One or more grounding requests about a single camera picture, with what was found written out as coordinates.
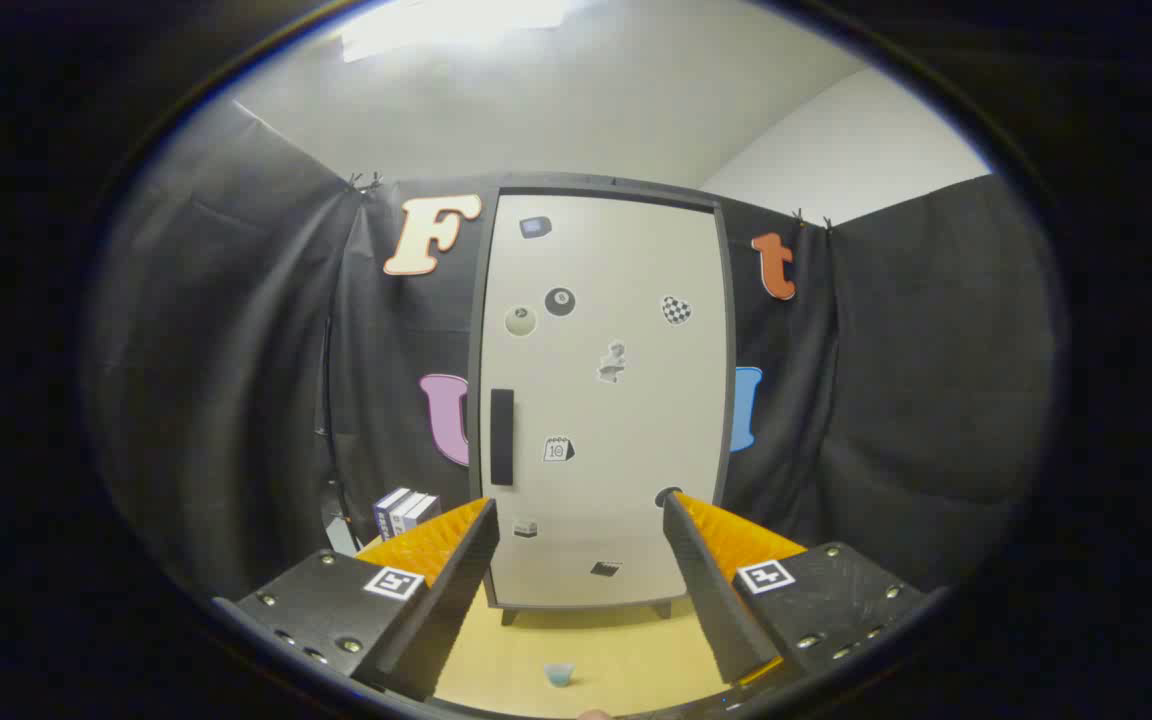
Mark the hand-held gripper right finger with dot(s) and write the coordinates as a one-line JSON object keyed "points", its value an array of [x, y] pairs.
{"points": [[711, 590]]}

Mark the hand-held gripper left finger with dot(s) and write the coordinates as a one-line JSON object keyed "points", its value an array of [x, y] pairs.
{"points": [[456, 590]]}

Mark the clear tube with blue gel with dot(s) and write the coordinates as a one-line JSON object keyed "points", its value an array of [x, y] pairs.
{"points": [[560, 676]]}

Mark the white cabinet door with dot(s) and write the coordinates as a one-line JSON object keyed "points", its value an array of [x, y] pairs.
{"points": [[626, 250]]}

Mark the white spine book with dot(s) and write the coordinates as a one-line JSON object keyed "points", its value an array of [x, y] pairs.
{"points": [[405, 510]]}

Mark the dark blue book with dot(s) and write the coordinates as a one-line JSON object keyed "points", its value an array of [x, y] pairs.
{"points": [[385, 512]]}

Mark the black backdrop cloth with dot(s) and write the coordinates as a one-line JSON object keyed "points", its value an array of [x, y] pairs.
{"points": [[236, 350]]}

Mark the dark grey cabinet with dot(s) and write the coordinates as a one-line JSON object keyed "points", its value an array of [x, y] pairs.
{"points": [[606, 183]]}

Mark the ceiling light panel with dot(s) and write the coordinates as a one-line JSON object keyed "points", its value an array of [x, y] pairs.
{"points": [[436, 25]]}

